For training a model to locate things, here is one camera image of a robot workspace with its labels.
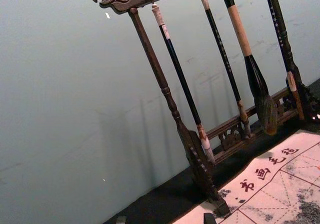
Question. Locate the dark wooden dragon brush rack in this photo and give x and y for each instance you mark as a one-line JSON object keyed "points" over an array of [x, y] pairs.
{"points": [[147, 49]]}

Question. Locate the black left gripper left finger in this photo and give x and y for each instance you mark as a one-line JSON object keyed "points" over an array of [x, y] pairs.
{"points": [[122, 220]]}

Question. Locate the white calligraphy practice mat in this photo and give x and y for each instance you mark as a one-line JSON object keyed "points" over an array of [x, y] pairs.
{"points": [[280, 184]]}

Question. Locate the large tan and black brush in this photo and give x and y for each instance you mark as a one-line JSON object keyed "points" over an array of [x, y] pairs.
{"points": [[257, 81]]}

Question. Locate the thin black calligraphy brush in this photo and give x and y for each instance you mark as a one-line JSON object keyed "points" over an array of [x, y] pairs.
{"points": [[224, 59]]}

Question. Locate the black table cloth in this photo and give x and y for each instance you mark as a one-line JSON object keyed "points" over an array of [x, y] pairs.
{"points": [[162, 199]]}

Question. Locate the black brush with white ferrule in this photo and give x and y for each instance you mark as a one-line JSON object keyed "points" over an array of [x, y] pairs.
{"points": [[275, 16]]}

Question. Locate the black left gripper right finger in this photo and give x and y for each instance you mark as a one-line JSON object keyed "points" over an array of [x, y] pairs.
{"points": [[209, 219]]}

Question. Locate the black brush with white cap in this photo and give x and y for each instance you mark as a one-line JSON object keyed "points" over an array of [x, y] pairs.
{"points": [[180, 76]]}

